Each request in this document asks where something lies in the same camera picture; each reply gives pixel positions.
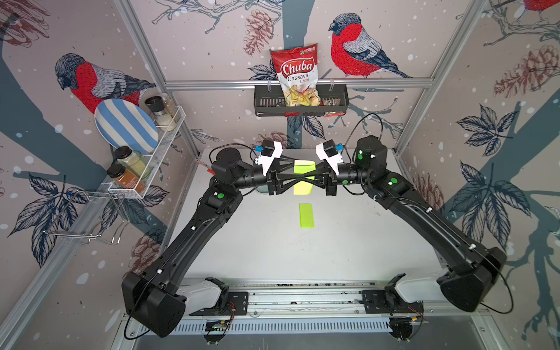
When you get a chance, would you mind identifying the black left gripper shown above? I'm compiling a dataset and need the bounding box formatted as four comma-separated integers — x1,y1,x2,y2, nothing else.
231,155,303,197

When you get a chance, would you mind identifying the green sauce jar black lid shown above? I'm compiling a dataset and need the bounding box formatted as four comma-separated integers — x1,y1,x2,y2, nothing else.
115,146,151,180

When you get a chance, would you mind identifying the red pink utensil in cup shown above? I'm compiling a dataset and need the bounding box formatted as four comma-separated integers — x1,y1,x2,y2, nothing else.
196,159,215,176

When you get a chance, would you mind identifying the red Chuba cassava chips bag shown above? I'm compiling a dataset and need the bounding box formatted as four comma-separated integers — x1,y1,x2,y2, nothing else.
271,44,321,107

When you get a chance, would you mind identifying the orange sauce jar black lid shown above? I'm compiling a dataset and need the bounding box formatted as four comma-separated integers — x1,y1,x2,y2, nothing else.
106,163,146,194

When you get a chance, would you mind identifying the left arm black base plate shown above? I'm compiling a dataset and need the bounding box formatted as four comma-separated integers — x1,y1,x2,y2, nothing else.
190,292,249,316

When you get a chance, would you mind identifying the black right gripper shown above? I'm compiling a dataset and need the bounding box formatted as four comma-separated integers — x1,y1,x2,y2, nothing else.
300,162,373,198

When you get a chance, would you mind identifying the black wire wall basket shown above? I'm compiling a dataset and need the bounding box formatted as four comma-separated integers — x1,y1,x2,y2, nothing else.
254,85,349,117

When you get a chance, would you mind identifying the metal wire hook rack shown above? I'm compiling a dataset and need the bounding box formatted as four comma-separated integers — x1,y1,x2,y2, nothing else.
42,190,131,246

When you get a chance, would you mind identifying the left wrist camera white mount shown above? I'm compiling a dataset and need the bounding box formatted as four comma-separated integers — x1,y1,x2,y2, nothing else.
254,140,283,176

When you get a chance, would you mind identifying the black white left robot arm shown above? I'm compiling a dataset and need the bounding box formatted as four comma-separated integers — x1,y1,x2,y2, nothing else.
122,147,295,338

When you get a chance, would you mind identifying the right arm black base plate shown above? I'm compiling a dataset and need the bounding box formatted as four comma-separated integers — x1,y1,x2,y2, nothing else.
361,290,424,314

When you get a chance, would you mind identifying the brown spice glass jar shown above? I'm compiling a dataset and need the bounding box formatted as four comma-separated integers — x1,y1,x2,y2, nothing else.
160,93,181,123

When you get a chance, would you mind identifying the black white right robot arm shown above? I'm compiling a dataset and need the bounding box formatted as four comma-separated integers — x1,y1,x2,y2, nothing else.
314,136,506,312

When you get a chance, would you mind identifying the blue white striped plate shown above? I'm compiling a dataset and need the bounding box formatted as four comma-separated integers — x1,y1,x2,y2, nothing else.
94,99,159,155

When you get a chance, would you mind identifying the white wire wall shelf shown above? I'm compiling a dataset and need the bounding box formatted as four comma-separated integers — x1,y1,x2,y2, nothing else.
108,106,186,199

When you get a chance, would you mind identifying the black lid spice grinder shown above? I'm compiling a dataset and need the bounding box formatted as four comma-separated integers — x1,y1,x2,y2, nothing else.
144,96,176,131

